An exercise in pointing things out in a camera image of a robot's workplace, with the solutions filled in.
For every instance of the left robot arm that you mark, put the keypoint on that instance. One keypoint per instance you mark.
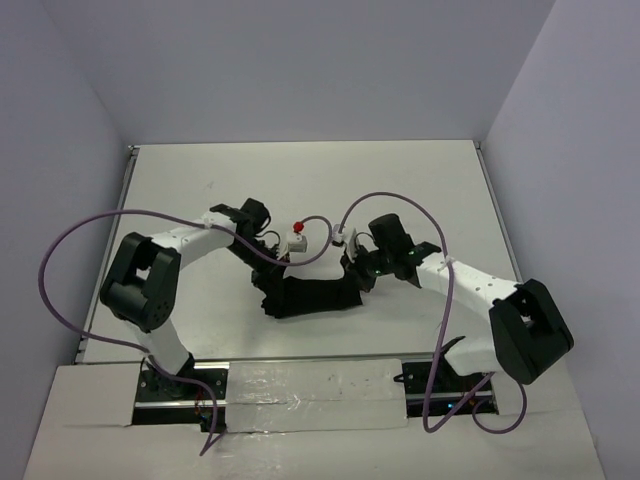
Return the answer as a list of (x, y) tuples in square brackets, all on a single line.
[(141, 285)]

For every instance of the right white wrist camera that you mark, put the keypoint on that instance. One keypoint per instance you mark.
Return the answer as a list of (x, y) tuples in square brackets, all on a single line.
[(347, 238)]

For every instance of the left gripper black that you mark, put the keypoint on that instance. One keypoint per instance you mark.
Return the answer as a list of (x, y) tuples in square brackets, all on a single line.
[(272, 262)]

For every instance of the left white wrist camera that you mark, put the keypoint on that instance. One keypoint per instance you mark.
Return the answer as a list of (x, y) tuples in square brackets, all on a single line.
[(293, 241)]

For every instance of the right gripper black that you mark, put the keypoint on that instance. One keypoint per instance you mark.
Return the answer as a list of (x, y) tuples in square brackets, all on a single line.
[(354, 270)]

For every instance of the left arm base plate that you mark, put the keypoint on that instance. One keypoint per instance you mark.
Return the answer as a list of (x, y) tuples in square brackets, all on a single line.
[(159, 401)]

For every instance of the black t shirt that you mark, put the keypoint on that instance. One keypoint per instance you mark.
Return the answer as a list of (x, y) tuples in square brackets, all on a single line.
[(287, 297)]

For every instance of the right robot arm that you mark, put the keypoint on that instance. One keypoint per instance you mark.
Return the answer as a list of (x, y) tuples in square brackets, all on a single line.
[(528, 334)]

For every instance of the aluminium table rail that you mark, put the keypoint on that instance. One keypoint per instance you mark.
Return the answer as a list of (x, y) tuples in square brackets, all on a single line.
[(129, 170)]

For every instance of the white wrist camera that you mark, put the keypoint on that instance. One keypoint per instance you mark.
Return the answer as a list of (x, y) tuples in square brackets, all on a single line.
[(293, 241), (347, 238)]

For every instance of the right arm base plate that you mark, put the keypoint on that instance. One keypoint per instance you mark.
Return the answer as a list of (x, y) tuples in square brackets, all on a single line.
[(448, 389)]

